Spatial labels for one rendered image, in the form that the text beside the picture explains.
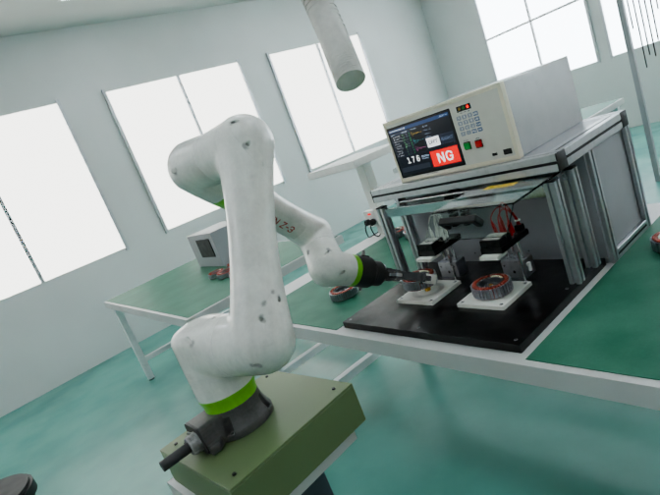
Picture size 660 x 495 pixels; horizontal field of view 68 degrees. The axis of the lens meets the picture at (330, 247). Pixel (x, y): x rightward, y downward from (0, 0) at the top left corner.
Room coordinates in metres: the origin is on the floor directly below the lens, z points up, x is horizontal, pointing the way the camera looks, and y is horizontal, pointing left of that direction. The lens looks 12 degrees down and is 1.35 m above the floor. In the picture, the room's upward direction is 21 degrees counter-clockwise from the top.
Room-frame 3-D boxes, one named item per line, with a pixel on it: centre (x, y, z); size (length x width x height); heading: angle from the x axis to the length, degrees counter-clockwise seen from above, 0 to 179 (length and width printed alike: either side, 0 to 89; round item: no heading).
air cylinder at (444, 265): (1.56, -0.36, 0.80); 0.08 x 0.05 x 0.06; 35
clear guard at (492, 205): (1.21, -0.44, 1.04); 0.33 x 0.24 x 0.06; 125
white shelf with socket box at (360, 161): (2.45, -0.27, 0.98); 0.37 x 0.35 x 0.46; 35
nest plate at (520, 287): (1.28, -0.38, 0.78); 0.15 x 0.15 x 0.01; 35
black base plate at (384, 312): (1.38, -0.33, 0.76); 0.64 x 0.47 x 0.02; 35
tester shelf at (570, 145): (1.56, -0.58, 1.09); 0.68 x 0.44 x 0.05; 35
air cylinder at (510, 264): (1.36, -0.50, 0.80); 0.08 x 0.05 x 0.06; 35
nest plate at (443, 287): (1.47, -0.25, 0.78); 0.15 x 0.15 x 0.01; 35
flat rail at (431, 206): (1.43, -0.40, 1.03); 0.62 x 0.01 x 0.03; 35
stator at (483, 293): (1.28, -0.38, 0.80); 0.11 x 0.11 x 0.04
